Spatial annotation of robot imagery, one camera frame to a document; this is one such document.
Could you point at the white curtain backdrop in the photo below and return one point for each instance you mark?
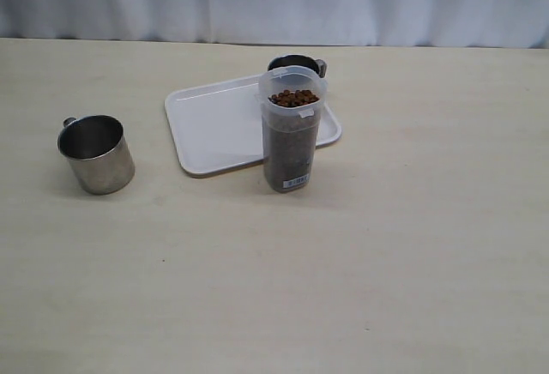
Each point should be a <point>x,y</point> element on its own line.
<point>492,23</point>

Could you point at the clear plastic tall container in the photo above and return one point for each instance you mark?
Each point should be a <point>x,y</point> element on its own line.
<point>291,100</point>

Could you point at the white plastic tray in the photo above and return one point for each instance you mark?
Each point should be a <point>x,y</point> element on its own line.
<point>219,126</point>

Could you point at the steel mug with kibble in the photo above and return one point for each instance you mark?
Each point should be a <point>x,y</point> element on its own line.
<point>317,65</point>

